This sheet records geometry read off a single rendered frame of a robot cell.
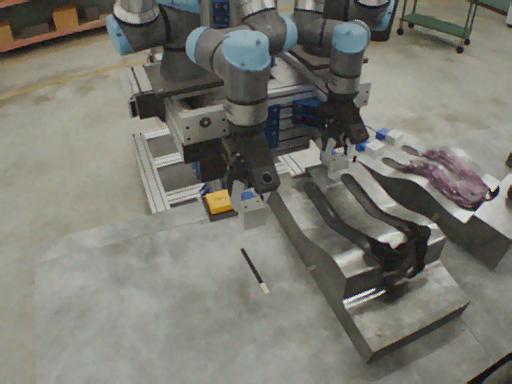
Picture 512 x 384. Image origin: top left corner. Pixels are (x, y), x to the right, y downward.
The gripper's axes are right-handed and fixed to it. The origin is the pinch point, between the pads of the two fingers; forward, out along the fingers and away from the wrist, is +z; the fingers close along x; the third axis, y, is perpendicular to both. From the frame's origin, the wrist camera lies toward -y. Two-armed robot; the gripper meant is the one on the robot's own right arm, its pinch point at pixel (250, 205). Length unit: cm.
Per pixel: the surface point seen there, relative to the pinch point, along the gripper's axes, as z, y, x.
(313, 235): 6.1, -7.9, -11.5
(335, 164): 3.8, 10.0, -27.3
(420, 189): 6.6, -4.2, -45.9
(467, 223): 7, -19, -50
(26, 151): 96, 210, 104
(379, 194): 6.6, -1.6, -34.0
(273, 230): 15.1, 4.1, -7.6
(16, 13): 49, 518, 147
